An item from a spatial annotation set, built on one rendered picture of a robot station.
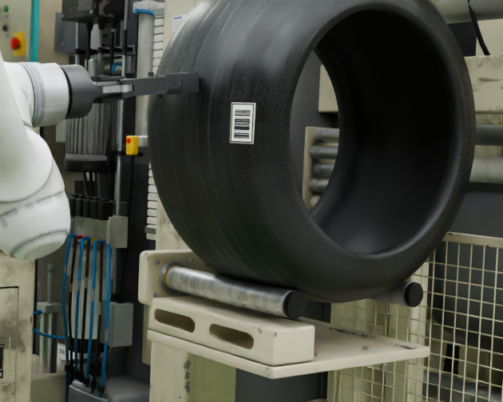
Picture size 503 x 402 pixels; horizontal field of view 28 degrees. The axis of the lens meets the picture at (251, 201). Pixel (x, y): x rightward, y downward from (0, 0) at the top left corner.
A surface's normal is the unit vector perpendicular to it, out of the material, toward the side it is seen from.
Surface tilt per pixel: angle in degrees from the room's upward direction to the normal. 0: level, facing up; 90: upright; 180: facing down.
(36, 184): 88
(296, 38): 84
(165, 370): 90
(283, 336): 90
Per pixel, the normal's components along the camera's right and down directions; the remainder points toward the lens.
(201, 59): -0.72, -0.35
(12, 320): 0.63, 0.07
